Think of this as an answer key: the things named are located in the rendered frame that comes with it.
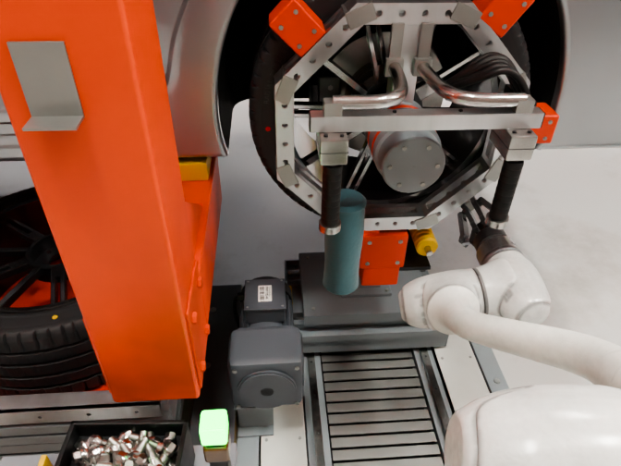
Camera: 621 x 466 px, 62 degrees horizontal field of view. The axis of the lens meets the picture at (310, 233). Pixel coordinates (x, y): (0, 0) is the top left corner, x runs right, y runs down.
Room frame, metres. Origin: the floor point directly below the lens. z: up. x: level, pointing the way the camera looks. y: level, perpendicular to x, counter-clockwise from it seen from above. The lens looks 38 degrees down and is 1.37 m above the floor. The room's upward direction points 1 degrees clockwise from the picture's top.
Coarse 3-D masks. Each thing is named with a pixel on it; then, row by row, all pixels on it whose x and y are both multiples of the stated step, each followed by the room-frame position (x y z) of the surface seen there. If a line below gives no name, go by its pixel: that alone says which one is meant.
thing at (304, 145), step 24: (456, 24) 1.13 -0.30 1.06; (384, 48) 1.14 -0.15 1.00; (336, 72) 1.13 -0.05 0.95; (456, 72) 1.16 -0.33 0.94; (312, 144) 1.29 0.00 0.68; (456, 144) 1.22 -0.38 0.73; (480, 144) 1.14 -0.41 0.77; (312, 168) 1.14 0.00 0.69; (360, 168) 1.15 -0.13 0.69; (456, 168) 1.14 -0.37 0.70; (360, 192) 1.15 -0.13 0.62; (384, 192) 1.15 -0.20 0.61
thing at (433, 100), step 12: (360, 36) 1.23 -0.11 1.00; (372, 36) 1.23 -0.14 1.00; (384, 36) 1.23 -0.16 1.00; (348, 48) 1.23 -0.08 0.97; (360, 48) 1.23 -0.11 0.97; (336, 60) 1.22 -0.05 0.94; (348, 60) 1.23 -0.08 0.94; (360, 60) 1.23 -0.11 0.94; (432, 60) 1.24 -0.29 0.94; (324, 72) 1.22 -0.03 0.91; (348, 72) 1.23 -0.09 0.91; (360, 72) 1.23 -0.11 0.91; (372, 72) 1.21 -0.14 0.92; (432, 96) 1.24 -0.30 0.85; (348, 144) 1.23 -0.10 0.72; (360, 144) 1.23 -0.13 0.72
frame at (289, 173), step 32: (352, 0) 1.06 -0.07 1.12; (384, 0) 1.05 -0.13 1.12; (416, 0) 1.05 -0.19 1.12; (448, 0) 1.06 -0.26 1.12; (352, 32) 1.02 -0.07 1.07; (480, 32) 1.05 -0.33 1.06; (288, 64) 1.06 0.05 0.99; (320, 64) 1.02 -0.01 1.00; (288, 96) 1.01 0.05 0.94; (288, 128) 1.01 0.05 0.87; (288, 160) 1.01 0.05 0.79; (480, 160) 1.10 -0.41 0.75; (320, 192) 1.03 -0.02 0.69; (448, 192) 1.10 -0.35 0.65; (384, 224) 1.03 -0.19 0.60; (416, 224) 1.04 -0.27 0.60
